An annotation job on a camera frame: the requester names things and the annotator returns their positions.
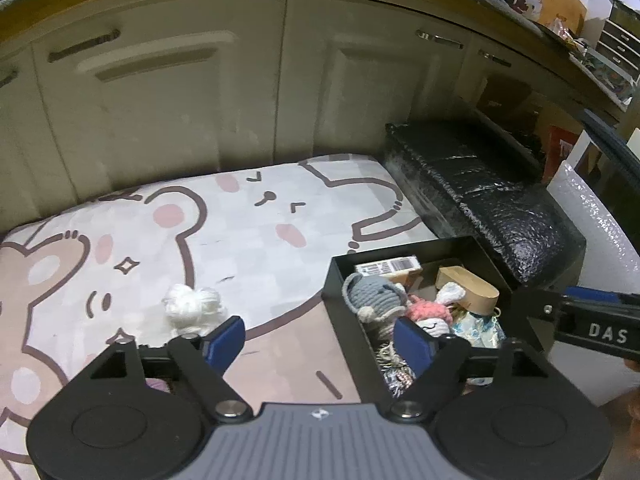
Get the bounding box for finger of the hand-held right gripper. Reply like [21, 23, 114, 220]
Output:
[565, 286, 640, 307]
[509, 287, 568, 350]

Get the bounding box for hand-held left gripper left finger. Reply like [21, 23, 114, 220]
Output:
[75, 316, 253, 423]

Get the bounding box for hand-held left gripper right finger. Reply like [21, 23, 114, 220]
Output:
[390, 317, 563, 423]

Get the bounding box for floral fabric pouch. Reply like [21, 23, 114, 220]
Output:
[452, 310, 507, 350]

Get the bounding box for black box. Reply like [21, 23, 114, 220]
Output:
[321, 235, 516, 403]

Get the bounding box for light wooden box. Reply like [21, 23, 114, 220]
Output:
[436, 265, 499, 317]

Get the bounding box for grey crochet doll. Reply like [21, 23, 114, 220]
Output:
[341, 272, 411, 341]

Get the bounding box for white barcode label box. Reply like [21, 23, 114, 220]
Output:
[354, 256, 422, 277]

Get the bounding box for striped tassel bundle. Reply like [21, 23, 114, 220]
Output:
[375, 342, 418, 401]

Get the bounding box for pink crochet bunny doll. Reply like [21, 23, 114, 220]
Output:
[405, 281, 468, 341]

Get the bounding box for white bubble wrap sheet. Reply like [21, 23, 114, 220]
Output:
[546, 160, 640, 293]

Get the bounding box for printed bear blanket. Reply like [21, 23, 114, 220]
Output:
[0, 152, 441, 480]

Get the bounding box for black wrapped bundle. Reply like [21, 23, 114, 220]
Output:
[384, 121, 587, 285]

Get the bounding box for white flat board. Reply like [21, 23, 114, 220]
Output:
[575, 130, 609, 174]

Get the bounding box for red carton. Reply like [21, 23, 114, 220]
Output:
[547, 125, 581, 182]

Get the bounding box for dark blue curved bar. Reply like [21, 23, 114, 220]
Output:
[582, 107, 640, 196]

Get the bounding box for colourful packets on counter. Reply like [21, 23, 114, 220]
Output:
[545, 14, 638, 107]

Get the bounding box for cream cabinet door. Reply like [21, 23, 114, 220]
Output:
[32, 0, 313, 202]
[460, 30, 551, 126]
[0, 45, 81, 233]
[285, 0, 473, 171]

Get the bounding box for small dark drawer organiser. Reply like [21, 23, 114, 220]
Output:
[597, 0, 640, 64]

